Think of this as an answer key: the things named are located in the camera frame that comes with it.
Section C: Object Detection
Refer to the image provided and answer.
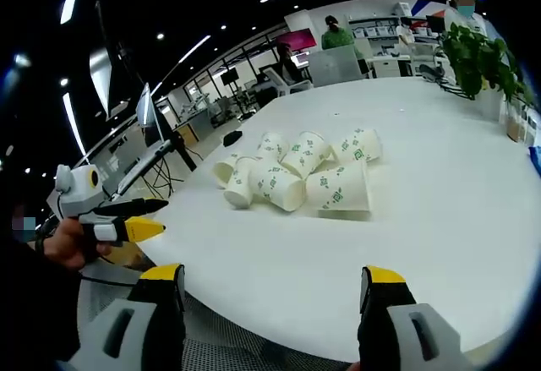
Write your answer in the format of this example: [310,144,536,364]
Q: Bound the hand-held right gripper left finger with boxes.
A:
[57,263,188,371]

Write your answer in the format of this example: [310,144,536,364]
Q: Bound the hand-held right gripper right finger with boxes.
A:
[357,265,475,371]

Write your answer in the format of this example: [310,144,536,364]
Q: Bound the pile of white paper cups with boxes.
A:
[212,128,384,221]

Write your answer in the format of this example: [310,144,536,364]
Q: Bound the person's left hand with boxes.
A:
[41,217,113,271]

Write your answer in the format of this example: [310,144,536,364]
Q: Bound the grey mesh chair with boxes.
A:
[77,259,352,371]

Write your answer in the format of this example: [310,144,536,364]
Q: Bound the silver open laptop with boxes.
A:
[112,82,175,197]

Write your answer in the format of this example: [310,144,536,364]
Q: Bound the white table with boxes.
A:
[138,75,537,364]

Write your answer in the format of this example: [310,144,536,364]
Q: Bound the white panel on stand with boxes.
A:
[87,0,133,121]

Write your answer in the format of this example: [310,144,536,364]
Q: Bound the black screen on stand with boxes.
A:
[221,70,240,95]

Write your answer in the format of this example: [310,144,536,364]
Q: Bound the white office chair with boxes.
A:
[262,66,314,98]

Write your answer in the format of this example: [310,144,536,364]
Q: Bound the blue object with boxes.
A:
[527,145,541,179]

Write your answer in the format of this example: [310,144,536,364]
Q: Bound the pink screen monitor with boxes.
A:
[286,28,319,52]

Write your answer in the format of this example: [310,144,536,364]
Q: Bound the glass jar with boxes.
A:
[500,99,526,143]

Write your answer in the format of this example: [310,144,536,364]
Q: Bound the grey partition panel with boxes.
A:
[309,45,364,90]

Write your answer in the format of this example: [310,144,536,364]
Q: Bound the white low cabinet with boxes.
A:
[370,55,414,79]

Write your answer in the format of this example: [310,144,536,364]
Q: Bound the green potted plant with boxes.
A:
[440,22,534,102]

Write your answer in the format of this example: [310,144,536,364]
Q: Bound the white storage shelves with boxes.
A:
[349,2,424,60]

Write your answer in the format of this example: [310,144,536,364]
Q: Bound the black floor cables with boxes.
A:
[141,150,199,199]

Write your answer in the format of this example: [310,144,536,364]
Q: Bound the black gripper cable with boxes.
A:
[79,272,141,288]

